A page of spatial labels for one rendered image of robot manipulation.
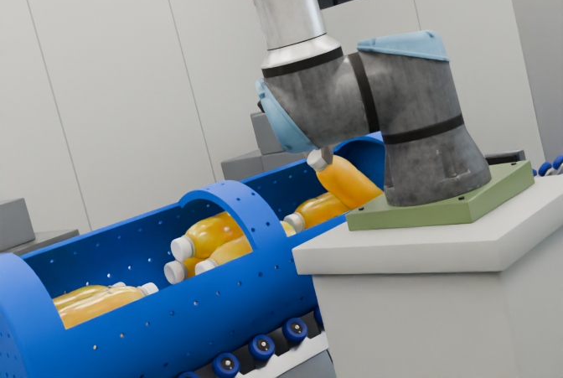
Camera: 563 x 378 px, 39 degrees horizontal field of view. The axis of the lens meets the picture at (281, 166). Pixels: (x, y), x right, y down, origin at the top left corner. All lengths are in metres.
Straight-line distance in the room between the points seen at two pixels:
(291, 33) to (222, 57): 5.10
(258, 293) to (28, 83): 3.95
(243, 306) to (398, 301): 0.31
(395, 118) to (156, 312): 0.44
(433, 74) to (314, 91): 0.16
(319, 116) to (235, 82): 5.14
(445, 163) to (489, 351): 0.25
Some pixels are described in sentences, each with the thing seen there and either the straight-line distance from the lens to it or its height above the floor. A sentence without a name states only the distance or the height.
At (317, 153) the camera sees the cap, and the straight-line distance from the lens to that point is 1.47.
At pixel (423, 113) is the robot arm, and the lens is 1.07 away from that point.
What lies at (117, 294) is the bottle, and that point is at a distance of 1.22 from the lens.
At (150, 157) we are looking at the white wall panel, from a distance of 5.54.
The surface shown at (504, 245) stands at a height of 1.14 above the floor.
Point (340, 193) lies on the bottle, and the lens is 1.49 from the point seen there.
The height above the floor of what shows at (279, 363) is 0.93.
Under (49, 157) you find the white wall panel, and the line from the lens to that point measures 5.09.
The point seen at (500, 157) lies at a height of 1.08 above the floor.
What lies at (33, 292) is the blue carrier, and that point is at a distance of 1.14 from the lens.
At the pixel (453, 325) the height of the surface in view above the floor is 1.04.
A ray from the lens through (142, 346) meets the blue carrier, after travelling 1.18.
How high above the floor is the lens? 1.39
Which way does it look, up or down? 6 degrees down
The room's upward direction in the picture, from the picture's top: 14 degrees counter-clockwise
